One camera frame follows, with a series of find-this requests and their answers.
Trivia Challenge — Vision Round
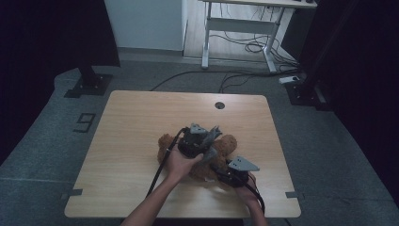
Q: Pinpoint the grey tape piece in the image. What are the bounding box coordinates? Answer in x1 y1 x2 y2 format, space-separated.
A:
285 190 305 201
60 187 84 201

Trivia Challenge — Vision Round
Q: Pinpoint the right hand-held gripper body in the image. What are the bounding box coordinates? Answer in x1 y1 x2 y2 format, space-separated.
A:
218 155 261 188

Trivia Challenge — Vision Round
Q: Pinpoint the white desk frame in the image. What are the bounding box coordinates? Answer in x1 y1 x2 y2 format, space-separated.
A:
197 0 318 73

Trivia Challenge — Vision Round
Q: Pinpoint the brown teddy bear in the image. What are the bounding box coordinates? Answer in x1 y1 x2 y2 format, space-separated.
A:
156 133 238 189

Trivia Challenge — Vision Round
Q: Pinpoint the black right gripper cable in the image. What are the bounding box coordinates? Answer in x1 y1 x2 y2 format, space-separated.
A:
244 175 266 215

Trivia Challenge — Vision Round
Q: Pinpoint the black stand with square base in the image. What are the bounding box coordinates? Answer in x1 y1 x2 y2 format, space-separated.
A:
64 64 114 99

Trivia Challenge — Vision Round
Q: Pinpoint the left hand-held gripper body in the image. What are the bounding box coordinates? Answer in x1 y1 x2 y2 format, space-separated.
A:
178 122 210 158

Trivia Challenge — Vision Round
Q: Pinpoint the white power strip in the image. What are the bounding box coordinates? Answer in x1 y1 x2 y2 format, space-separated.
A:
278 74 300 85

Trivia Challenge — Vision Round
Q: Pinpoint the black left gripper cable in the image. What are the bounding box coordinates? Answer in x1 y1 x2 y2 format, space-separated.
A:
145 126 190 199

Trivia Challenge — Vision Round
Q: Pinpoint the tangle of black cables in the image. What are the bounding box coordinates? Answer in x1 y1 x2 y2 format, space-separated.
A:
209 3 299 72

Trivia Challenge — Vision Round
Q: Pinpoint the long black floor cable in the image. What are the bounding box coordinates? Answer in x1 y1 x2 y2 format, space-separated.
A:
150 69 302 94

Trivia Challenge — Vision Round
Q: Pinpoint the dark curtain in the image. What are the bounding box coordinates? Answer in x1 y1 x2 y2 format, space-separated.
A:
297 0 399 205
0 0 121 164

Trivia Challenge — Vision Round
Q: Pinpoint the black stand with slanted post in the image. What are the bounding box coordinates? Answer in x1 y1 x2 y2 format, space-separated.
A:
285 0 359 111

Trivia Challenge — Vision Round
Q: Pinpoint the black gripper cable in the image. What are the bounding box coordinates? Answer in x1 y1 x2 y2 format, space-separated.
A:
145 126 190 199
244 175 266 215

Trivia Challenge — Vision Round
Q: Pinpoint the person's right hand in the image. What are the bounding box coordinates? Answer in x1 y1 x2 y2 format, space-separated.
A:
235 175 260 205

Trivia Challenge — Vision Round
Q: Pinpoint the person's left hand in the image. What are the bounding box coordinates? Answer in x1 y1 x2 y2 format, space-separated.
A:
166 146 205 184

